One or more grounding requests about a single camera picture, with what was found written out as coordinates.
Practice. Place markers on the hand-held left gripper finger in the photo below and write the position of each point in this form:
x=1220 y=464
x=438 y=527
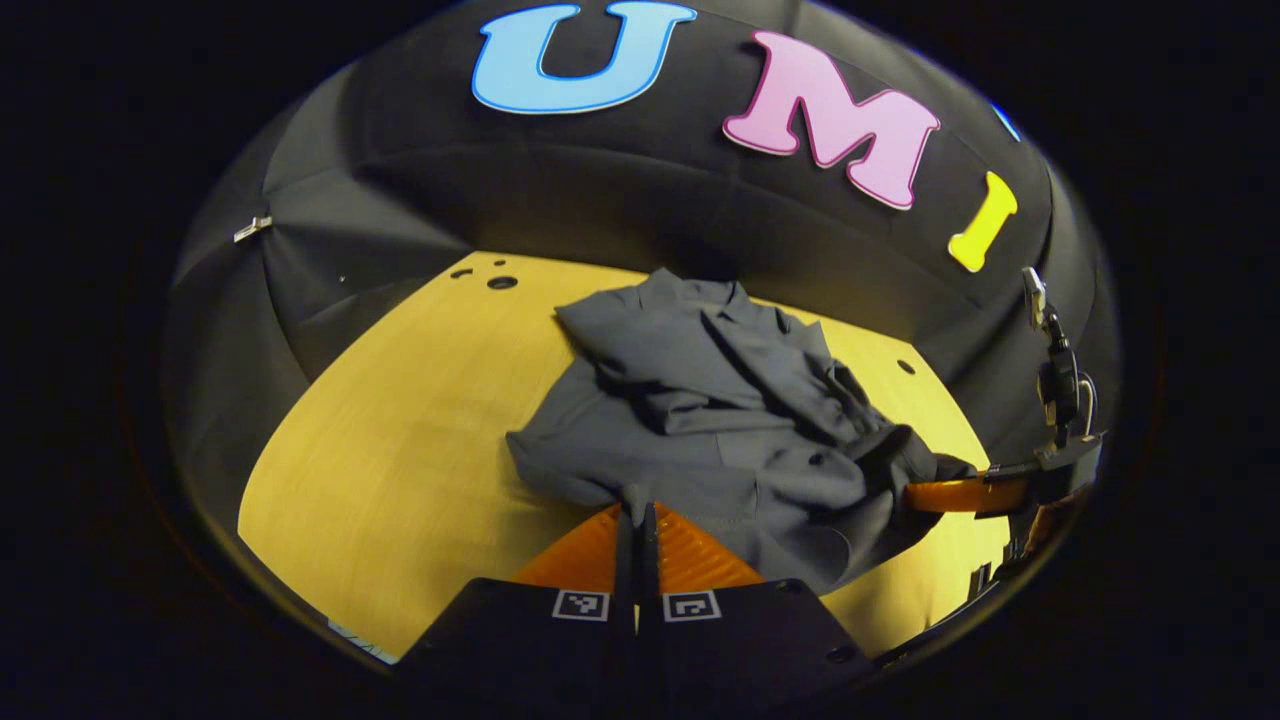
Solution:
x=648 y=570
x=626 y=570

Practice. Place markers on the silver metal clip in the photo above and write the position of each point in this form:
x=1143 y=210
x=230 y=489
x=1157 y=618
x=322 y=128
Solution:
x=252 y=229

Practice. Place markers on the grey long-sleeved collared shirt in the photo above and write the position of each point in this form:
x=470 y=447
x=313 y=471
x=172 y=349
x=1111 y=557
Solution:
x=720 y=430

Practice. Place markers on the black backdrop cloth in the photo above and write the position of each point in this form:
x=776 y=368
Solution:
x=600 y=190

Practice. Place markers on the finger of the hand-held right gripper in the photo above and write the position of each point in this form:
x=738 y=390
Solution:
x=965 y=495

